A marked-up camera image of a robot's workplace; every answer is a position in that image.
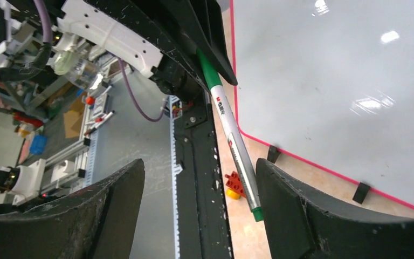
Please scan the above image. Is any green white marker pen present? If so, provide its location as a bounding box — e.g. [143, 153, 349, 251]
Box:
[196, 49, 264, 222]

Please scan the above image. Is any red yellow toy brick car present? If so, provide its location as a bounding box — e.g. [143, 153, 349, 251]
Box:
[225, 171, 246, 200]

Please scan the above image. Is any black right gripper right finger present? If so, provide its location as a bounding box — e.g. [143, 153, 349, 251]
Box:
[256, 159, 414, 258]

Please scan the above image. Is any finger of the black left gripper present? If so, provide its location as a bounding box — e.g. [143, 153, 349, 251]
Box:
[178, 1, 238, 85]

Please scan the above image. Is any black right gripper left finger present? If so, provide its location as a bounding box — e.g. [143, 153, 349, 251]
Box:
[0, 159, 145, 258]

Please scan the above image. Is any aluminium frame rail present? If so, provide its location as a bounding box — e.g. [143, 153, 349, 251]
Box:
[43, 82, 179, 259]

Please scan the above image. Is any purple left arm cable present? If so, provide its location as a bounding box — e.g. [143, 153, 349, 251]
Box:
[32, 0, 169, 123]

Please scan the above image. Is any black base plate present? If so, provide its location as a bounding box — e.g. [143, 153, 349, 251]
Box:
[171, 93, 233, 258]

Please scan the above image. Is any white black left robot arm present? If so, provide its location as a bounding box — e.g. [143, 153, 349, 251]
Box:
[45, 1, 237, 102]

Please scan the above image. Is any black whiteboard foot clip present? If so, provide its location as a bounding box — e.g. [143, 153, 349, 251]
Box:
[267, 145, 281, 163]
[352, 182, 371, 205]

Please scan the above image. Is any pink-framed whiteboard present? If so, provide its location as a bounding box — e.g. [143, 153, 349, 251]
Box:
[230, 1, 414, 209]

